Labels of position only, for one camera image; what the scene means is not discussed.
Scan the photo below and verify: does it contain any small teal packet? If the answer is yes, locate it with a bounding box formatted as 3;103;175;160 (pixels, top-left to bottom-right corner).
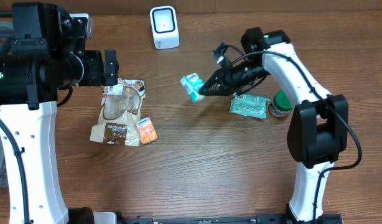
180;73;205;103

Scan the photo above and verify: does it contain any teal white snack packet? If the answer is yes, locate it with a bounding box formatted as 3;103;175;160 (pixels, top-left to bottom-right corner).
229;94;270;119

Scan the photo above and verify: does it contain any beige bread bag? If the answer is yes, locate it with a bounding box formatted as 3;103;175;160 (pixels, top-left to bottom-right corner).
90;78;146;146

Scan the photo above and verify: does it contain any green lid jar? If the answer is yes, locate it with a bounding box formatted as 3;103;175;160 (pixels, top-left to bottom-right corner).
269;90;292;117

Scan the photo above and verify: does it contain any orange white packet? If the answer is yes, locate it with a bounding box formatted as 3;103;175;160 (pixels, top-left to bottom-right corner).
136;117;157;145

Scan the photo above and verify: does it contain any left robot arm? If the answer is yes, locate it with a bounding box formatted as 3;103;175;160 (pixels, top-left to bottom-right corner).
0;2;120;223

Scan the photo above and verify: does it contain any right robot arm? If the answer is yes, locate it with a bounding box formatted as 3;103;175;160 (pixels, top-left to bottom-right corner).
198;27;348;223

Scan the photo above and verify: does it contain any white barcode scanner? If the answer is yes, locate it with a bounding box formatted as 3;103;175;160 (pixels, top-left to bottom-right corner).
149;6;180;50

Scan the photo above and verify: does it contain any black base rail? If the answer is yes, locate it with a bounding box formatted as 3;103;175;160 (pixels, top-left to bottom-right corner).
94;211;343;224

